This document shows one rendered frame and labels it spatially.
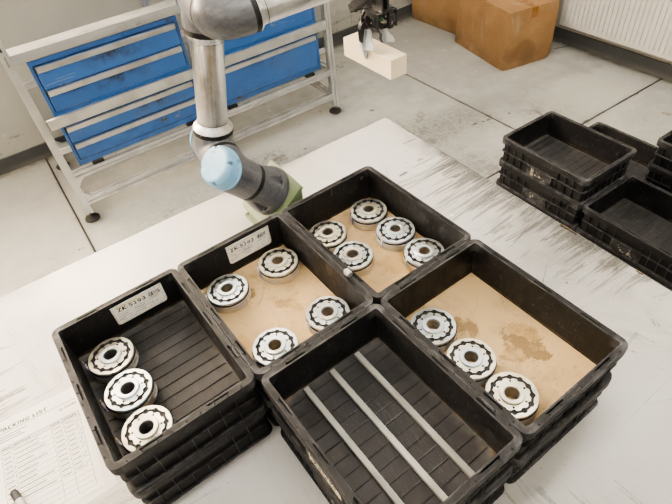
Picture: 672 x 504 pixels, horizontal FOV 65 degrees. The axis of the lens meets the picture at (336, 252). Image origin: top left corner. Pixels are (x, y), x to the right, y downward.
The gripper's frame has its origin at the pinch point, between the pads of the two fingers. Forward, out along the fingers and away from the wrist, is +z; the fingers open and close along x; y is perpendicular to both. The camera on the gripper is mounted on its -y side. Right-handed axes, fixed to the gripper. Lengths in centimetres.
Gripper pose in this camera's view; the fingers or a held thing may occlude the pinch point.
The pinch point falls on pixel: (373, 50)
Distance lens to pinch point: 175.9
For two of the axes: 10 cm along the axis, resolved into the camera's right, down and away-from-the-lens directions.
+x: 8.2, -4.6, 3.6
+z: 0.9, 7.1, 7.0
